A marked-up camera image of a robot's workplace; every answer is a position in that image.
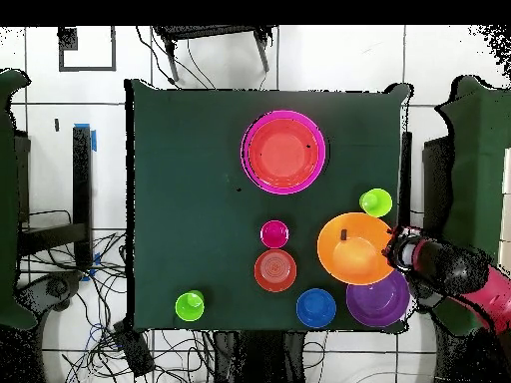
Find large yellow-orange bowl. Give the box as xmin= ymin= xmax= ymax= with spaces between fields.
xmin=316 ymin=211 xmax=396 ymax=287

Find wide orange-red bowl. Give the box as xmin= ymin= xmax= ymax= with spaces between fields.
xmin=247 ymin=118 xmax=321 ymax=190

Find pink bowl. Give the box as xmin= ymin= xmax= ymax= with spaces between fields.
xmin=240 ymin=110 xmax=327 ymax=195

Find lime yellow cup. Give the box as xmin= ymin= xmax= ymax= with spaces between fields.
xmin=358 ymin=188 xmax=393 ymax=219

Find purple bowl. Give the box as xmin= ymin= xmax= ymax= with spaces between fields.
xmin=345 ymin=269 xmax=412 ymax=329

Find green cloth side table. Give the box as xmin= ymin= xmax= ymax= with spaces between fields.
xmin=0 ymin=68 xmax=39 ymax=331
xmin=432 ymin=74 xmax=511 ymax=337

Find white boxes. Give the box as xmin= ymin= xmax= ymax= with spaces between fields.
xmin=496 ymin=147 xmax=511 ymax=272

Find blue bowl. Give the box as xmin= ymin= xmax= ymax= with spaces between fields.
xmin=295 ymin=287 xmax=337 ymax=329

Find magenta red cup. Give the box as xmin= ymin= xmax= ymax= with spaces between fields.
xmin=259 ymin=219 xmax=289 ymax=249

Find small orange-red bowl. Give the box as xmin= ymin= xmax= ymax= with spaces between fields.
xmin=254 ymin=248 xmax=298 ymax=293

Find green cup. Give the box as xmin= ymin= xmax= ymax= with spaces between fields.
xmin=174 ymin=289 xmax=207 ymax=323

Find dark green tablecloth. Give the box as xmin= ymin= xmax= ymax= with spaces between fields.
xmin=124 ymin=78 xmax=412 ymax=335

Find black metal stand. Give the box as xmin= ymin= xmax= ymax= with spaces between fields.
xmin=153 ymin=25 xmax=276 ymax=83

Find black power brick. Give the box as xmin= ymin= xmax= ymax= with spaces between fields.
xmin=113 ymin=320 xmax=156 ymax=379

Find blue tape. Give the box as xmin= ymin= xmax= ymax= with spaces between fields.
xmin=73 ymin=122 xmax=98 ymax=153

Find tangle of floor cables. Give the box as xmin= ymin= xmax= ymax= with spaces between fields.
xmin=19 ymin=208 xmax=225 ymax=383

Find black square floor frame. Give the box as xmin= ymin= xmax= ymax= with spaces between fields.
xmin=57 ymin=26 xmax=118 ymax=73

